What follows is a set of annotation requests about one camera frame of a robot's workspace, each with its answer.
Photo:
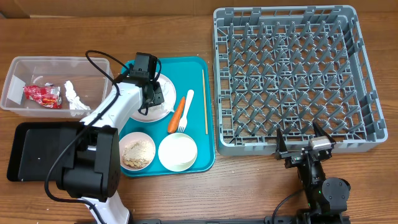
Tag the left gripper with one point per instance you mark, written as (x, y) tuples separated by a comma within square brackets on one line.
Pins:
[(158, 97)]

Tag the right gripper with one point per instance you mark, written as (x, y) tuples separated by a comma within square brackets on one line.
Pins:
[(291, 158)]

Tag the pink bowl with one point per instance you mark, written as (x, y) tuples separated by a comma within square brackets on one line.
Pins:
[(133, 137)]

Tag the food scraps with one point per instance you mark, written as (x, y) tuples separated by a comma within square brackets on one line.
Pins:
[(138, 155)]

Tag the white tissue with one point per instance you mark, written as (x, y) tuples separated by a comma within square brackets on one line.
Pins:
[(169, 95), (73, 98)]

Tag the red snack wrapper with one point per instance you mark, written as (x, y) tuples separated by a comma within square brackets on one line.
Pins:
[(48, 96)]

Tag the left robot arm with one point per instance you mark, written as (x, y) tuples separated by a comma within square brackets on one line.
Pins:
[(87, 171)]

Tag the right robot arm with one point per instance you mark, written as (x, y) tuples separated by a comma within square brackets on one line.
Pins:
[(327, 197)]

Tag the grey dishwasher rack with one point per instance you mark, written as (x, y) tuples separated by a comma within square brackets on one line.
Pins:
[(284, 69)]

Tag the orange carrot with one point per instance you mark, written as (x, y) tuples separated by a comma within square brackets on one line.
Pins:
[(173, 124)]

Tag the white plastic fork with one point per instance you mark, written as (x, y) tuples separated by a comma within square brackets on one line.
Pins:
[(183, 121)]

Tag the white bowl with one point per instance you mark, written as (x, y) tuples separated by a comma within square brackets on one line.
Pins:
[(177, 152)]

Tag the wooden chopstick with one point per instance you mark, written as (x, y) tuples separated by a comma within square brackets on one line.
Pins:
[(204, 102)]

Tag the clear plastic bin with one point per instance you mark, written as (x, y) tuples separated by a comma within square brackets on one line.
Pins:
[(90, 85)]

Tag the black plastic tray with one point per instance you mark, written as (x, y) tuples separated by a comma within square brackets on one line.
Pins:
[(36, 146)]

